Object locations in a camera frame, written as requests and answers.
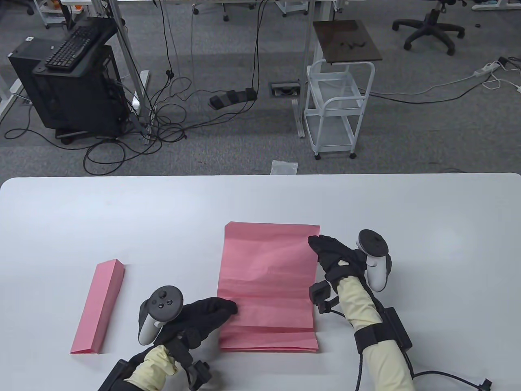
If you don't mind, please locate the black computer tower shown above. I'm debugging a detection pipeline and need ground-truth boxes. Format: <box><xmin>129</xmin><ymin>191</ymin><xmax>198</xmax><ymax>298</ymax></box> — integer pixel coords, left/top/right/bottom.
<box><xmin>8</xmin><ymin>16</ymin><xmax>127</xmax><ymax>142</ymax></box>

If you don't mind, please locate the grey desk leg frame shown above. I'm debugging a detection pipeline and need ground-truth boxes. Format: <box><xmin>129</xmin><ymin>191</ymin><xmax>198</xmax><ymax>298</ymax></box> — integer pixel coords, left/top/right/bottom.
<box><xmin>90</xmin><ymin>0</ymin><xmax>154</xmax><ymax>145</ymax></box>

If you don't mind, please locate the white trolley base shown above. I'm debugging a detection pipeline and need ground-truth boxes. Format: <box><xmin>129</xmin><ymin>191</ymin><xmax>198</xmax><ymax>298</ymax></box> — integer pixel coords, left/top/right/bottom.
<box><xmin>275</xmin><ymin>0</ymin><xmax>310</xmax><ymax>17</ymax></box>

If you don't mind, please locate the white desk foot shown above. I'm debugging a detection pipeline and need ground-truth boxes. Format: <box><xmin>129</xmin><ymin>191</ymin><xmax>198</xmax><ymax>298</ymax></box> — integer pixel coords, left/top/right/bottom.
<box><xmin>471</xmin><ymin>0</ymin><xmax>521</xmax><ymax>11</ymax></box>
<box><xmin>0</xmin><ymin>61</ymin><xmax>26</xmax><ymax>123</ymax></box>

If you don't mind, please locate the white shelf cart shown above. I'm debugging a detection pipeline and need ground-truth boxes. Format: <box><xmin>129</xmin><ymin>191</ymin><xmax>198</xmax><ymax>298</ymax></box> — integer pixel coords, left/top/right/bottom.
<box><xmin>33</xmin><ymin>0</ymin><xmax>68</xmax><ymax>29</ymax></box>

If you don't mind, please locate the white power strip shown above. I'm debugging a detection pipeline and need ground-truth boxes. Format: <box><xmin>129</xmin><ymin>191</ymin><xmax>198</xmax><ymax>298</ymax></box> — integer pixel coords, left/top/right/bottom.
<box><xmin>473</xmin><ymin>61</ymin><xmax>502</xmax><ymax>78</ymax></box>

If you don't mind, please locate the black keyboard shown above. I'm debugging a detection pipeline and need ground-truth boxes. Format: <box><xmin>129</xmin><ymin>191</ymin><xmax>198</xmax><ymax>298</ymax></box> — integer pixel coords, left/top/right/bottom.
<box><xmin>44</xmin><ymin>24</ymin><xmax>105</xmax><ymax>70</ymax></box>

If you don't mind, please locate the dark floor cable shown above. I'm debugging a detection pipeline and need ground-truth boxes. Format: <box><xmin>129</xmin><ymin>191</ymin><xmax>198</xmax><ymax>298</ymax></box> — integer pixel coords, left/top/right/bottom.
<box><xmin>368</xmin><ymin>73</ymin><xmax>485</xmax><ymax>103</ymax></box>

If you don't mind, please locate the white utility trolley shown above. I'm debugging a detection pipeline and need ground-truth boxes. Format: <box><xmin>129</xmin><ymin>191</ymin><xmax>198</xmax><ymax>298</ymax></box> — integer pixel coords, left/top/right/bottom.
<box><xmin>304</xmin><ymin>60</ymin><xmax>376</xmax><ymax>160</ymax></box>

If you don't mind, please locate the tangle of black floor cables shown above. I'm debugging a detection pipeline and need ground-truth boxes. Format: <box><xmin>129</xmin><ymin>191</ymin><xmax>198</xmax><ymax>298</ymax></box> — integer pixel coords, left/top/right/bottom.
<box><xmin>4</xmin><ymin>0</ymin><xmax>271</xmax><ymax>176</ymax></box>

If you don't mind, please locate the black office chair base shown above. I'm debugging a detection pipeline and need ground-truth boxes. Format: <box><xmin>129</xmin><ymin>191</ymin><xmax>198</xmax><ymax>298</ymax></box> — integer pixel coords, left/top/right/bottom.
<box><xmin>392</xmin><ymin>0</ymin><xmax>466</xmax><ymax>56</ymax></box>

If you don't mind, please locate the clear plastic bag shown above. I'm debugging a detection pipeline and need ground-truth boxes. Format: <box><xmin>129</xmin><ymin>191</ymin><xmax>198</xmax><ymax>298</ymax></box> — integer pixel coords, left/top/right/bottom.
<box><xmin>271</xmin><ymin>160</ymin><xmax>299</xmax><ymax>176</ymax></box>

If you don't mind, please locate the black chair caster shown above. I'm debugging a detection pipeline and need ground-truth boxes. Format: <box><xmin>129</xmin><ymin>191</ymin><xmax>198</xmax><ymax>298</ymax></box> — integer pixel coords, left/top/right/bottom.
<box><xmin>0</xmin><ymin>0</ymin><xmax>35</xmax><ymax>15</ymax></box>

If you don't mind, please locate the metal floor socket box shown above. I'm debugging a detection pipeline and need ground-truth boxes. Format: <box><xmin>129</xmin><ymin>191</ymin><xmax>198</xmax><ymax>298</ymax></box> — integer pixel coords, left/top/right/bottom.
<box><xmin>269</xmin><ymin>81</ymin><xmax>302</xmax><ymax>98</ymax></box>

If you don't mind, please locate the black foot pedal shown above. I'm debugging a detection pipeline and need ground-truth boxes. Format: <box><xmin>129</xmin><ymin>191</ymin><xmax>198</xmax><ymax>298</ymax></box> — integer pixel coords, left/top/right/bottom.
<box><xmin>208</xmin><ymin>87</ymin><xmax>258</xmax><ymax>110</ymax></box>

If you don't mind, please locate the black arm strap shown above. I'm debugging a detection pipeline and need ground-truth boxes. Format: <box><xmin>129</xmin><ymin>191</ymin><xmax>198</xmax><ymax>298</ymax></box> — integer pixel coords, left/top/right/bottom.
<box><xmin>354</xmin><ymin>328</ymin><xmax>387</xmax><ymax>354</ymax></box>

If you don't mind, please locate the person's right hand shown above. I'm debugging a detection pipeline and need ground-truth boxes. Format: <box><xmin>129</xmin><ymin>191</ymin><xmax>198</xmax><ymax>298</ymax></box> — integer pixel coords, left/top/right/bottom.
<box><xmin>308</xmin><ymin>235</ymin><xmax>367</xmax><ymax>292</ymax></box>

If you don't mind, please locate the person's right forearm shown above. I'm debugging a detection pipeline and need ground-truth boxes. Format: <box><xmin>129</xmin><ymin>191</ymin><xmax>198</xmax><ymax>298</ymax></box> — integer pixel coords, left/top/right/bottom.
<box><xmin>336</xmin><ymin>276</ymin><xmax>416</xmax><ymax>391</ymax></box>

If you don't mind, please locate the white floor cable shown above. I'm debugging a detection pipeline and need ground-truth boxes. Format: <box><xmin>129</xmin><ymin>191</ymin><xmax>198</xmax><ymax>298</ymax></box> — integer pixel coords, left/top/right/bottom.
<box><xmin>482</xmin><ymin>65</ymin><xmax>521</xmax><ymax>93</ymax></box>

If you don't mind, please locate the black cable with connector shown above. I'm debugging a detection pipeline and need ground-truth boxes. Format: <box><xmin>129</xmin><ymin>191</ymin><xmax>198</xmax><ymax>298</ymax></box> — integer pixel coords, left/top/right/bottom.
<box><xmin>354</xmin><ymin>352</ymin><xmax>493</xmax><ymax>391</ymax></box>

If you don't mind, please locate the person's left forearm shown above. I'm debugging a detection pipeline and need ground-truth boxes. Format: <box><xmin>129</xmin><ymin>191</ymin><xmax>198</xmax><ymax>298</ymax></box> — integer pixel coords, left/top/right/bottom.
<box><xmin>124</xmin><ymin>345</ymin><xmax>180</xmax><ymax>391</ymax></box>

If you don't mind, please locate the brown wooden board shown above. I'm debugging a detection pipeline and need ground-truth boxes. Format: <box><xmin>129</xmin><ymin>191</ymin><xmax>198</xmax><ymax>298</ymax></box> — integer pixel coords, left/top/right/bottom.
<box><xmin>312</xmin><ymin>19</ymin><xmax>383</xmax><ymax>65</ymax></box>

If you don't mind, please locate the person's left hand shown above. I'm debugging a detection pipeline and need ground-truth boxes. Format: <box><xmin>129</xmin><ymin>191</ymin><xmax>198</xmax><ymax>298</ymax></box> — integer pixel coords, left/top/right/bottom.
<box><xmin>157</xmin><ymin>297</ymin><xmax>238</xmax><ymax>369</ymax></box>

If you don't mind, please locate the black and white controller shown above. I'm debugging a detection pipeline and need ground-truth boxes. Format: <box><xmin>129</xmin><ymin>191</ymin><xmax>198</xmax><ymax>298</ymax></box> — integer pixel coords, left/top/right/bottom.
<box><xmin>357</xmin><ymin>229</ymin><xmax>392</xmax><ymax>293</ymax></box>
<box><xmin>138</xmin><ymin>285</ymin><xmax>184</xmax><ymax>346</ymax></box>

